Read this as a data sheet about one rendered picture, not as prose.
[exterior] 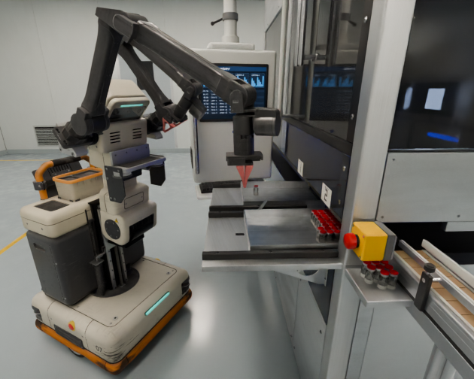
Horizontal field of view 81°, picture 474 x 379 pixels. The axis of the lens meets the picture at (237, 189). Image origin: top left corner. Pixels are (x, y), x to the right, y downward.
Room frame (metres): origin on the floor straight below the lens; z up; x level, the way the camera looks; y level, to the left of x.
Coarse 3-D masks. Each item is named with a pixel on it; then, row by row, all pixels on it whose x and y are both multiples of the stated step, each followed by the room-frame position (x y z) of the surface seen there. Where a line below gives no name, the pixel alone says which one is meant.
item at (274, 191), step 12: (252, 192) 1.25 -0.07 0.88; (264, 192) 1.25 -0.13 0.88; (276, 192) 1.25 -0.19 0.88; (288, 192) 1.25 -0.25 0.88; (300, 192) 1.25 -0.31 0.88; (252, 204) 1.05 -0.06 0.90; (276, 204) 1.06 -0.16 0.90; (288, 204) 1.06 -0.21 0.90; (300, 204) 1.06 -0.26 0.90; (312, 204) 1.06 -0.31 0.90; (324, 204) 1.06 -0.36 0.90
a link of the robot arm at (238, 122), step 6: (240, 114) 0.77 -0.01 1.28; (246, 114) 0.76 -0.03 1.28; (252, 114) 0.75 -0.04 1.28; (234, 120) 0.76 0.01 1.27; (240, 120) 0.75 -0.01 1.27; (246, 120) 0.75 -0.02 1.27; (252, 120) 0.76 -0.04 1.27; (234, 126) 0.76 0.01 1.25; (240, 126) 0.75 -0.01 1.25; (246, 126) 0.75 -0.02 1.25; (252, 126) 0.76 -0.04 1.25; (234, 132) 0.76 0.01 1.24; (240, 132) 0.75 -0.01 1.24; (246, 132) 0.74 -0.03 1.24; (252, 132) 0.76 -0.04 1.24
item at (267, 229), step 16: (288, 208) 0.98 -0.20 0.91; (304, 208) 0.98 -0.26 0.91; (320, 208) 0.98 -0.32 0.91; (256, 224) 0.91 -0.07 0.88; (272, 224) 0.91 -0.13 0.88; (288, 224) 0.91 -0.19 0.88; (304, 224) 0.91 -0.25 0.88; (256, 240) 0.80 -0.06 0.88; (272, 240) 0.80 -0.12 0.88; (288, 240) 0.80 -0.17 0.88; (304, 240) 0.80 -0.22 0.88
